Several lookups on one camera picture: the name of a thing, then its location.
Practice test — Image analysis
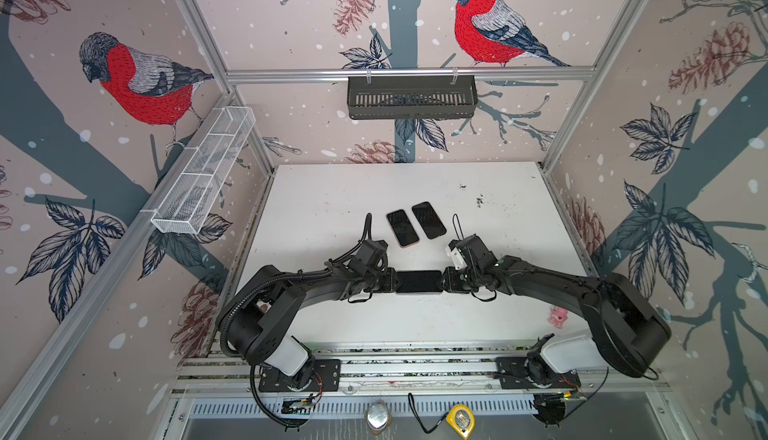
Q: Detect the grey blue phone case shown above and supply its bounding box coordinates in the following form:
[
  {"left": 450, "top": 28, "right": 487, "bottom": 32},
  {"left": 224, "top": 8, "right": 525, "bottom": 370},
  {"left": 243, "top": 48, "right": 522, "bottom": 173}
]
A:
[{"left": 394, "top": 269, "right": 445, "bottom": 296}]

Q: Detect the black screen phone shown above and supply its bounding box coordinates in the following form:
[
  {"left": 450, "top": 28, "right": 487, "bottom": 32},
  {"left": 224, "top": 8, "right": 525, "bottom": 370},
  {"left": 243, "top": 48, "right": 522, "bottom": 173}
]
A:
[{"left": 386, "top": 209, "right": 419, "bottom": 248}]

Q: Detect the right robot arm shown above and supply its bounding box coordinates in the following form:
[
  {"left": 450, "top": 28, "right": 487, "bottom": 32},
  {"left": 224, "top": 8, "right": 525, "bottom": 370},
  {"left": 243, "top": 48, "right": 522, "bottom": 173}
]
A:
[{"left": 443, "top": 234, "right": 671, "bottom": 378}]

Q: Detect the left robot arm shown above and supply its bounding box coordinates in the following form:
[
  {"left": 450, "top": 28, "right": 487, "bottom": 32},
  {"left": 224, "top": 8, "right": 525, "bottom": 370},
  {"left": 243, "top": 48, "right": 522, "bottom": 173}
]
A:
[{"left": 216, "top": 214, "right": 399, "bottom": 390}]

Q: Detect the pink toy figure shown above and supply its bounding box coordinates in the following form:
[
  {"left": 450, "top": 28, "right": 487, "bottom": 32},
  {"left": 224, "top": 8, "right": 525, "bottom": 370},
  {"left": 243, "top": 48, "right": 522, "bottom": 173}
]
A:
[{"left": 548, "top": 306, "right": 569, "bottom": 329}]

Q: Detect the silver round object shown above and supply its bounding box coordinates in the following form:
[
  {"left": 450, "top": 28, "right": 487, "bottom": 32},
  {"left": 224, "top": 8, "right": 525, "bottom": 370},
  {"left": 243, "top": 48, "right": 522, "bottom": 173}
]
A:
[{"left": 365, "top": 400, "right": 392, "bottom": 435}]

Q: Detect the yellow tape measure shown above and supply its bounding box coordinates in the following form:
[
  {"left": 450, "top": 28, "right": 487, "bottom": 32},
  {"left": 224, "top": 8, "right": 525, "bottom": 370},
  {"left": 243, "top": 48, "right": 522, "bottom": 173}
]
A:
[{"left": 445, "top": 404, "right": 476, "bottom": 440}]

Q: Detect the white mesh tray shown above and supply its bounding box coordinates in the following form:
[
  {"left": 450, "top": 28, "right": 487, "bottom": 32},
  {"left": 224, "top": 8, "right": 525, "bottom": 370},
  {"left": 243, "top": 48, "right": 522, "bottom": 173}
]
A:
[{"left": 151, "top": 106, "right": 255, "bottom": 235}]

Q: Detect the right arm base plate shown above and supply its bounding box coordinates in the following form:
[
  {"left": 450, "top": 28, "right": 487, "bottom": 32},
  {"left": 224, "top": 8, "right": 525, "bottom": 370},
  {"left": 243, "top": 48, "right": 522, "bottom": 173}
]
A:
[{"left": 494, "top": 357, "right": 581, "bottom": 390}]

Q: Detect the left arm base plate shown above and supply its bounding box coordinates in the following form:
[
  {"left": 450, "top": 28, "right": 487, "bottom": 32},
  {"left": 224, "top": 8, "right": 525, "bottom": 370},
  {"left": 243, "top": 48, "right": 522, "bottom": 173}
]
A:
[{"left": 258, "top": 357, "right": 341, "bottom": 393}]

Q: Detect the black cable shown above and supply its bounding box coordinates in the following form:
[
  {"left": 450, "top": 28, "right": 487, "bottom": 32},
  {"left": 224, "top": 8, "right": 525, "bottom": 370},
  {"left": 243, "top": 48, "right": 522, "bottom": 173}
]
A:
[{"left": 407, "top": 392, "right": 448, "bottom": 435}]

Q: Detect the black wire basket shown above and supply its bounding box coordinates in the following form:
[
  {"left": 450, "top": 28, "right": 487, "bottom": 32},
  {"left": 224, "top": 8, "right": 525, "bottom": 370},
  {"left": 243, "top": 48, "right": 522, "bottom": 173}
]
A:
[{"left": 347, "top": 76, "right": 478, "bottom": 120}]

